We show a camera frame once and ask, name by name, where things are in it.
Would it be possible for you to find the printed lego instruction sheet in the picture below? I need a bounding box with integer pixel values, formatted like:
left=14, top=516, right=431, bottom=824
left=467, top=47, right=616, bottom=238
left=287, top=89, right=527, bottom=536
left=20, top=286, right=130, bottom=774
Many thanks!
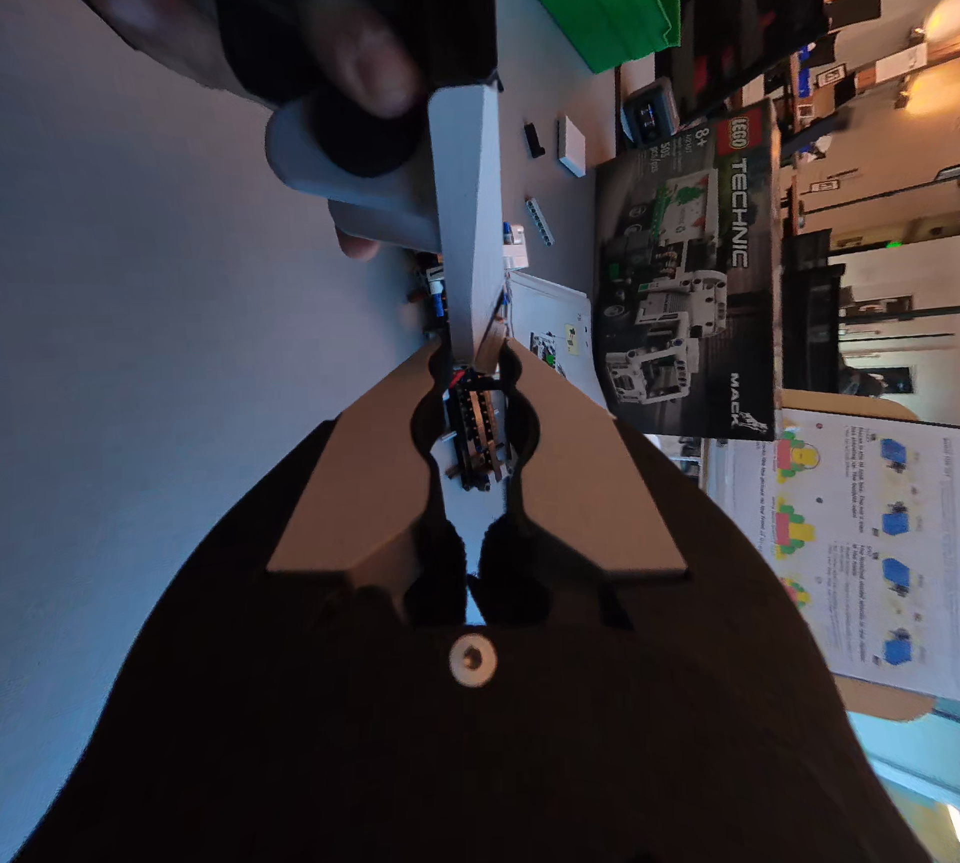
left=705, top=409, right=960, bottom=703

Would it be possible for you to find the grey lego beam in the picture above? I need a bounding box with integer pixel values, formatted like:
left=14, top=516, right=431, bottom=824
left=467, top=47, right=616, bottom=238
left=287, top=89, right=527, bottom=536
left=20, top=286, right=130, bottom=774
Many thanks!
left=525, top=197, right=560, bottom=248

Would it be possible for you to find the open lego instruction booklet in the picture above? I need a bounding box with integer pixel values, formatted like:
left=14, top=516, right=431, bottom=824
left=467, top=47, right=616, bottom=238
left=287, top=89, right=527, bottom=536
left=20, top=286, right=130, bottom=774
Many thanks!
left=506, top=270, right=609, bottom=410

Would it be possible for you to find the person's left hand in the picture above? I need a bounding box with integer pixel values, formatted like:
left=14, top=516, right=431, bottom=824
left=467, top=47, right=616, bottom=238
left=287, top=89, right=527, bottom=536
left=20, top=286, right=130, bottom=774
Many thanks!
left=30, top=0, right=425, bottom=122

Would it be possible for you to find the black lego frame assembly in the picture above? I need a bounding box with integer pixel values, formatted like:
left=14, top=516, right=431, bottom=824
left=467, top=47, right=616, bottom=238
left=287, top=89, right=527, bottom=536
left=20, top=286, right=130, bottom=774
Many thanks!
left=442, top=368, right=519, bottom=493

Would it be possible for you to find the small grey display device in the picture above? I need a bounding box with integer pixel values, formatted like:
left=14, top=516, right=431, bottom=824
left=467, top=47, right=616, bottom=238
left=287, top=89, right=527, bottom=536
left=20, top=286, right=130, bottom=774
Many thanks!
left=621, top=77, right=680, bottom=148

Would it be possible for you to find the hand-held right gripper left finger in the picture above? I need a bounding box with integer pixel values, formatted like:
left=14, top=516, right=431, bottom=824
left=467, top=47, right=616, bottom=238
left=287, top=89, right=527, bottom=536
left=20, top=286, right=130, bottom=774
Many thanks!
left=264, top=340, right=453, bottom=598

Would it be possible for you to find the lego truck set box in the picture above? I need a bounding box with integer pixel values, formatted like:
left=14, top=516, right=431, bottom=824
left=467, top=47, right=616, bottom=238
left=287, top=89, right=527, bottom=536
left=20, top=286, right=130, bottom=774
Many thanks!
left=592, top=99, right=785, bottom=440

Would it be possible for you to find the white lego tile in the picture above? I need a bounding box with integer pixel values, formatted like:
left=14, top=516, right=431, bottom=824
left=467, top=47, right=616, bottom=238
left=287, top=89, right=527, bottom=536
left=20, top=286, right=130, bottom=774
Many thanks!
left=556, top=116, right=586, bottom=178

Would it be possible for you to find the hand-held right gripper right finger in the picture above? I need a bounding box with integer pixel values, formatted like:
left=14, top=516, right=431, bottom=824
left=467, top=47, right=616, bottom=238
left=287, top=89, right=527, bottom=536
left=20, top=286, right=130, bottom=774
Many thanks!
left=498, top=340, right=691, bottom=587

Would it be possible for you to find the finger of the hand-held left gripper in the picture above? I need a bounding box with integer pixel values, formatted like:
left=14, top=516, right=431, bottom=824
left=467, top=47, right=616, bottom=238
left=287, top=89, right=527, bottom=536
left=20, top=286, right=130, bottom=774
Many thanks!
left=426, top=84, right=505, bottom=363
left=477, top=296, right=513, bottom=371

